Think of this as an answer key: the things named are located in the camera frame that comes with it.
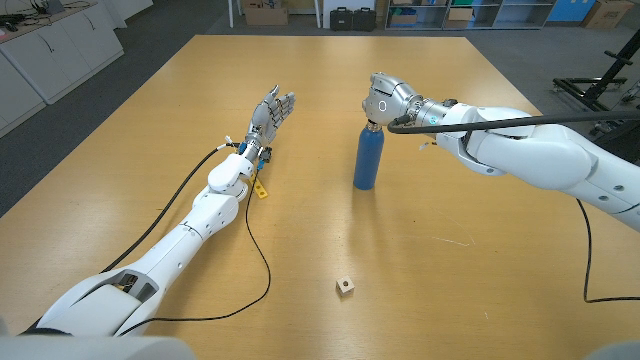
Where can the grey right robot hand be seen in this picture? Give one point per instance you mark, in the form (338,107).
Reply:
(390,102)

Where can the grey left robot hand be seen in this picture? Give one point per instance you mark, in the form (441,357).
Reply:
(265,120)

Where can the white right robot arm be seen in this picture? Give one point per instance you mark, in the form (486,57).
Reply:
(540,155)

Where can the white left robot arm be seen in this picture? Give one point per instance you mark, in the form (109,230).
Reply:
(175,245)

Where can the blue metal bottle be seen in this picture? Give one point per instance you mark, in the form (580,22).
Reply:
(369,160)

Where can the small wooden block with hole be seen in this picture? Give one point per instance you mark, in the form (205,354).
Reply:
(345,286)

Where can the yellow perforated plastic strip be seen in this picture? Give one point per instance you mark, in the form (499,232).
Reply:
(261,191)

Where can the black hard case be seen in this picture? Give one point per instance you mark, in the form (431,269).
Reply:
(364,20)
(341,20)

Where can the cardboard box on floor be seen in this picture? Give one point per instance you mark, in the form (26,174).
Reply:
(265,16)

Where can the white board behind cases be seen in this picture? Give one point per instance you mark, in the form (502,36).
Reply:
(350,3)

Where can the small cardboard box in shelf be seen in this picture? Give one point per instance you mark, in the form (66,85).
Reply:
(459,17)

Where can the grey metal shelf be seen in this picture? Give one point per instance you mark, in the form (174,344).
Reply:
(515,22)

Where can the blue panel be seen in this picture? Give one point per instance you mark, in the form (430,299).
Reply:
(567,10)

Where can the black metal stand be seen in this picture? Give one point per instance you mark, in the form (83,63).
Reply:
(595,92)

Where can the white cabinet row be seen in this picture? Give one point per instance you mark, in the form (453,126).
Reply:
(50,55)

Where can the large cardboard box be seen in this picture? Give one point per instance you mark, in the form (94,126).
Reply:
(607,14)

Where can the white table frame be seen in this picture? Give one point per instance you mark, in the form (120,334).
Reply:
(231,12)

